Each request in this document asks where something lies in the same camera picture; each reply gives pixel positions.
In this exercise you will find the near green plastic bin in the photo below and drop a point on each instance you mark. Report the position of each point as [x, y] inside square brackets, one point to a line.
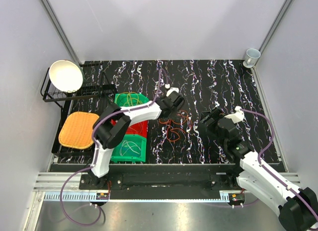
[131, 149]

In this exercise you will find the white mug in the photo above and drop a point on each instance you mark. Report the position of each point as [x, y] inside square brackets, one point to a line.
[251, 57]

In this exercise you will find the black wire dish rack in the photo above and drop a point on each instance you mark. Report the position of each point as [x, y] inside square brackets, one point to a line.
[95, 94]

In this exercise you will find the green plastic bin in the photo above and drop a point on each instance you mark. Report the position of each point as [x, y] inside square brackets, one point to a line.
[131, 149]
[128, 99]

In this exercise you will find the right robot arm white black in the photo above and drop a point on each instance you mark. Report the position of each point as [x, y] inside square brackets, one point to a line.
[296, 208]

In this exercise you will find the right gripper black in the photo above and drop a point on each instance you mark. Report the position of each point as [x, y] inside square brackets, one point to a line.
[215, 114]

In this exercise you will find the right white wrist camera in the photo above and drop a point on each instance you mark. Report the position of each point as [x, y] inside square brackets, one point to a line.
[236, 117]

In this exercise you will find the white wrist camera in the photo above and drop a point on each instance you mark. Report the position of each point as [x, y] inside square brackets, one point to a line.
[170, 90]
[236, 117]

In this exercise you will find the far green plastic bin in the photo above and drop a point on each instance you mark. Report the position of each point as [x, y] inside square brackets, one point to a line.
[128, 99]

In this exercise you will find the orange woven basket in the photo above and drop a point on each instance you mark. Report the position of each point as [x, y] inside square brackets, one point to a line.
[77, 130]

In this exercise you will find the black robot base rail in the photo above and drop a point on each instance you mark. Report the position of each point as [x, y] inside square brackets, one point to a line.
[164, 181]

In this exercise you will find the white bowl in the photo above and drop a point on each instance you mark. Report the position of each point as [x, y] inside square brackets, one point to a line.
[66, 76]

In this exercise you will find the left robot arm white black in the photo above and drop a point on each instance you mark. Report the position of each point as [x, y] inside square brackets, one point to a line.
[110, 128]

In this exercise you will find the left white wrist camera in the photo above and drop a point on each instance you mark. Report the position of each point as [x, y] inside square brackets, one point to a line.
[170, 90]

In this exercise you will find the red plastic bin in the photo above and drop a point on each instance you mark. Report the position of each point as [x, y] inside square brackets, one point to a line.
[140, 129]

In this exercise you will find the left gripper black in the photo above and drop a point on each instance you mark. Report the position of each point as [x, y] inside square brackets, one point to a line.
[175, 109]

